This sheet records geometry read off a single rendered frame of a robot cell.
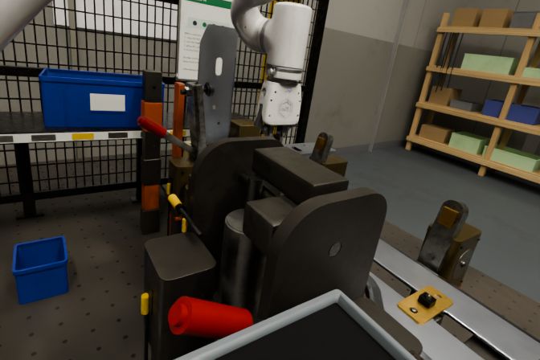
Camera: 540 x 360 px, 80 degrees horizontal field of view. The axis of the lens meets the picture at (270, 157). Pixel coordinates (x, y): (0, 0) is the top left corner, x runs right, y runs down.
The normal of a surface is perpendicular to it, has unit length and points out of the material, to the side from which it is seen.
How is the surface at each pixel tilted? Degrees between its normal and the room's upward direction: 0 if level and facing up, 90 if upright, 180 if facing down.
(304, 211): 28
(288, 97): 89
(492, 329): 0
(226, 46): 90
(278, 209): 0
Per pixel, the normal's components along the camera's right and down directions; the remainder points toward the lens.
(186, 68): 0.55, 0.34
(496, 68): -0.77, 0.11
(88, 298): 0.14, -0.94
